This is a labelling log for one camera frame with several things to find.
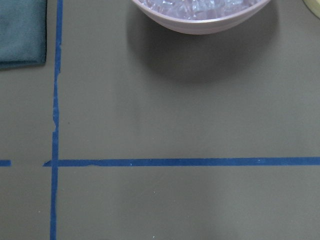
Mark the grey folded cloth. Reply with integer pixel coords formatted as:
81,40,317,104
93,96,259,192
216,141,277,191
0,0,48,70

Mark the pink bowl of ice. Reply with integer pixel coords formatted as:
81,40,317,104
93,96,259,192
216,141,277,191
133,0,269,35

